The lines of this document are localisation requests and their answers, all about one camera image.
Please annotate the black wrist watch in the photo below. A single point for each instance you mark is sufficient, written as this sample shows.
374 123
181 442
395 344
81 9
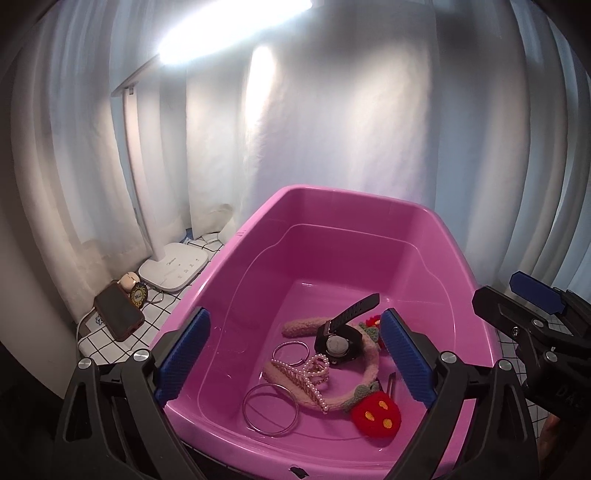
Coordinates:
337 346

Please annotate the pink fuzzy strawberry headband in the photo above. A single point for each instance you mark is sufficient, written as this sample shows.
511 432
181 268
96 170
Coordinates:
369 369

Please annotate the white desk lamp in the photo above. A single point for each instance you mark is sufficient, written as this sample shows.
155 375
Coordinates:
178 265

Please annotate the silver bangle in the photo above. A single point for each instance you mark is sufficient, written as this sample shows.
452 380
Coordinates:
291 342
245 406

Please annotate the brown hair clip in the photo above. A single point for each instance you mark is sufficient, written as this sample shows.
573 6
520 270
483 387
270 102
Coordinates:
392 385

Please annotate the dark smartphone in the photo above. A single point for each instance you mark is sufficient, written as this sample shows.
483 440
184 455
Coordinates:
117 311

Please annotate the beige earbud case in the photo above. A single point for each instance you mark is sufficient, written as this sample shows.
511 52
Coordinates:
129 279

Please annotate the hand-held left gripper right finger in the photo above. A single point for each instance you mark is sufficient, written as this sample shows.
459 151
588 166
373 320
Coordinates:
406 355

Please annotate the pink plastic bin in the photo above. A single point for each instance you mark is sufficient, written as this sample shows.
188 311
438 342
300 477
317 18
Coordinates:
286 258

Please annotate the round black gold badge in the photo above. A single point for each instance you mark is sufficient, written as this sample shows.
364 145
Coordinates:
139 295

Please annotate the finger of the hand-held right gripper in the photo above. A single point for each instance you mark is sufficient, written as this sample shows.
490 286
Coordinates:
503 309
538 290

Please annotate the pearl hair claw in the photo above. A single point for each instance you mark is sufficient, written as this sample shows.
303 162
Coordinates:
314 369

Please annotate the white curtain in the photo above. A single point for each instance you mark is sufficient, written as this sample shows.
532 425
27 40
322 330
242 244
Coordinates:
346 115

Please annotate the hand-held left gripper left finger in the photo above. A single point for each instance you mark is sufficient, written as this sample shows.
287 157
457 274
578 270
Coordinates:
184 355

